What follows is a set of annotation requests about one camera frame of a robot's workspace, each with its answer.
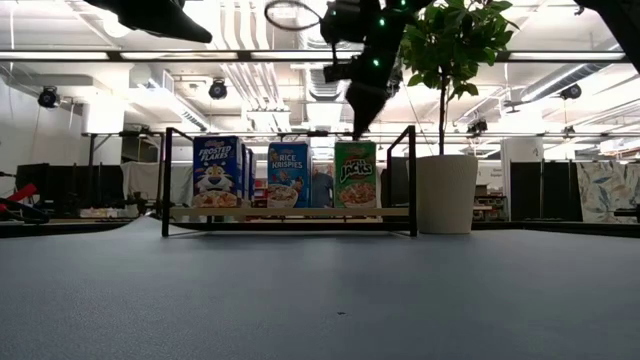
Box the green leafy plant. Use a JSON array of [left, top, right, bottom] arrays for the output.
[[399, 0, 520, 156]]

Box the black curtain wall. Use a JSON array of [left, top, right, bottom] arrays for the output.
[[14, 163, 125, 217]]

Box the person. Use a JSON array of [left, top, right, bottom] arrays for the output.
[[310, 162, 335, 209]]

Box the blue-grey table mat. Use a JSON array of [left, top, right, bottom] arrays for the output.
[[0, 215, 640, 360]]

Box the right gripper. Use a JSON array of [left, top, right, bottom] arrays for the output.
[[319, 0, 432, 142]]

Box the white pillar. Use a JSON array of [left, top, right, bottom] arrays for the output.
[[501, 137, 545, 164]]

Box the red object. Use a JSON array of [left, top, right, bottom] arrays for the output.
[[0, 182, 39, 214]]

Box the white ribbed plant pot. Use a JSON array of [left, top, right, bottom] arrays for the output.
[[415, 154, 480, 235]]

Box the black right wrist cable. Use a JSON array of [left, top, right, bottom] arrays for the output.
[[263, 0, 324, 32]]

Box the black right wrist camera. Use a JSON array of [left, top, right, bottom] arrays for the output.
[[322, 62, 352, 84]]

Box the white cloth cover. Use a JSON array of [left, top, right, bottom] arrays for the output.
[[121, 160, 194, 209]]

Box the floral pattern screen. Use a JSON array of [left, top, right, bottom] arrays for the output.
[[575, 160, 640, 225]]

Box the Apple Jacks cereal box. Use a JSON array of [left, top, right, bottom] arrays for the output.
[[333, 140, 378, 209]]

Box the silver ceiling duct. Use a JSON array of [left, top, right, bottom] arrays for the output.
[[519, 62, 640, 104]]

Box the black ceiling light rail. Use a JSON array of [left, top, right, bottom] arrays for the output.
[[0, 48, 640, 63]]

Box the Frosted Flakes cereal box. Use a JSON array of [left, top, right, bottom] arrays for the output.
[[243, 147, 257, 207], [192, 135, 245, 209]]

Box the Rice Krispies cereal box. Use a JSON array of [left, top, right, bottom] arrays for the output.
[[266, 141, 312, 209]]

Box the black partition panel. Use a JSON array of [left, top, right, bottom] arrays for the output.
[[509, 160, 584, 222]]

